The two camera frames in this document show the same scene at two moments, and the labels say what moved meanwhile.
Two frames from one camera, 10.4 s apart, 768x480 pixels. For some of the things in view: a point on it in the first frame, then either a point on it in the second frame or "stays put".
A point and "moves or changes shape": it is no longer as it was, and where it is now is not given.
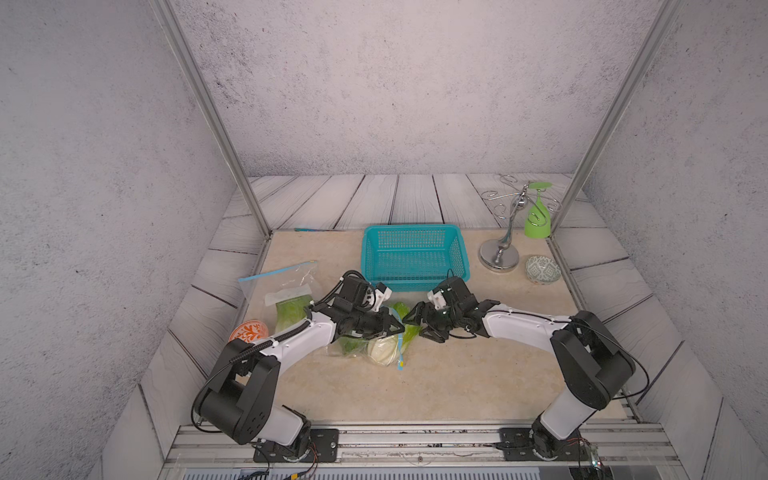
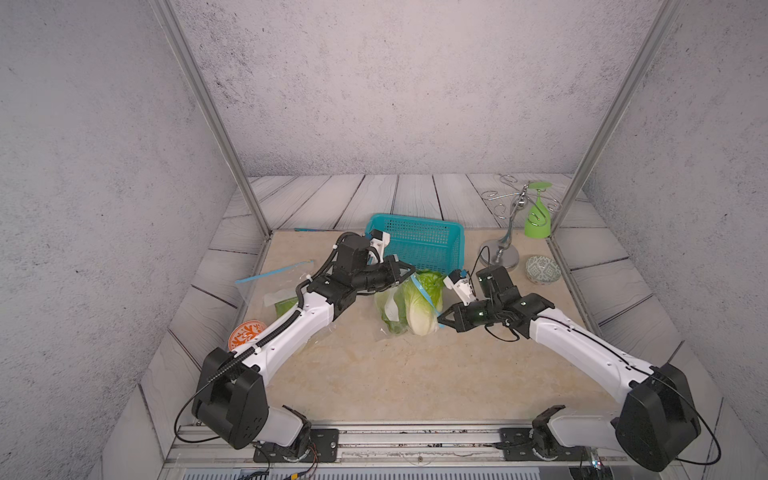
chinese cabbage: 384,349 → 423,296
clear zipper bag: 284,295 stays put
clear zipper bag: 386,350 moves or changes shape
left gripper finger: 394,327 → 406,269
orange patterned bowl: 249,330 stays put
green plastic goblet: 537,223 stays put
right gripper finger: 414,317 → 456,323
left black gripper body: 369,323 → 373,277
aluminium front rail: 608,443 stays put
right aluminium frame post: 658,30 stays put
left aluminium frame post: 204,98 stays put
